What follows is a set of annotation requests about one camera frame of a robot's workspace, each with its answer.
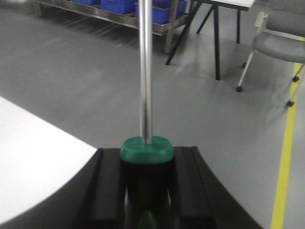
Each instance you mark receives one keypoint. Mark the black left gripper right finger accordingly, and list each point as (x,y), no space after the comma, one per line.
(200,199)

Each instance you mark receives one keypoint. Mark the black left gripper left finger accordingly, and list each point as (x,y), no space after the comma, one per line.
(92,199)

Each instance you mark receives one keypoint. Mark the green black screwdriver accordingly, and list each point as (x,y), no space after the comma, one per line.
(147,159)

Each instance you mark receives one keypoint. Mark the metal shelf rack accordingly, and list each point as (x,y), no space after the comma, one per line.
(128,20)

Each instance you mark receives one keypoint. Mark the grey office chair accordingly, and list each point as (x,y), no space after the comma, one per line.
(285,16)

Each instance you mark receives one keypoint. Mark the black leg white table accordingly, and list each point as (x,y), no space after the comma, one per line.
(238,5)

